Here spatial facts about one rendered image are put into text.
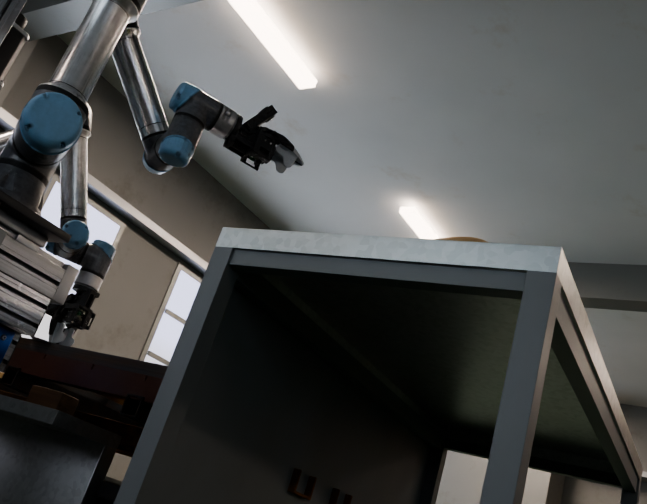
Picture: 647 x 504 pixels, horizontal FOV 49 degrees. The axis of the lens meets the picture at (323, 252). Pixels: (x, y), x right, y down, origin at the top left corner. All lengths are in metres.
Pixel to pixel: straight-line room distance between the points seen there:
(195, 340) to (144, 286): 4.60
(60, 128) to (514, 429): 1.07
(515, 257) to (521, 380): 0.18
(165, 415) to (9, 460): 0.74
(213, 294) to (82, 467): 0.62
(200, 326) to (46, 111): 0.59
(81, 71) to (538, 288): 1.07
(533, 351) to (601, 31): 2.99
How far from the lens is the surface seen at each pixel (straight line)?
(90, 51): 1.68
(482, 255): 1.06
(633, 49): 3.94
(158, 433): 1.20
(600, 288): 5.87
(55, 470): 1.76
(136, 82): 1.84
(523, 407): 0.96
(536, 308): 1.00
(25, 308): 1.67
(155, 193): 5.87
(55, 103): 1.58
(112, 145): 5.63
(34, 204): 1.67
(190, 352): 1.22
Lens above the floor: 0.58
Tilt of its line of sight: 22 degrees up
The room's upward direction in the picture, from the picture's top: 18 degrees clockwise
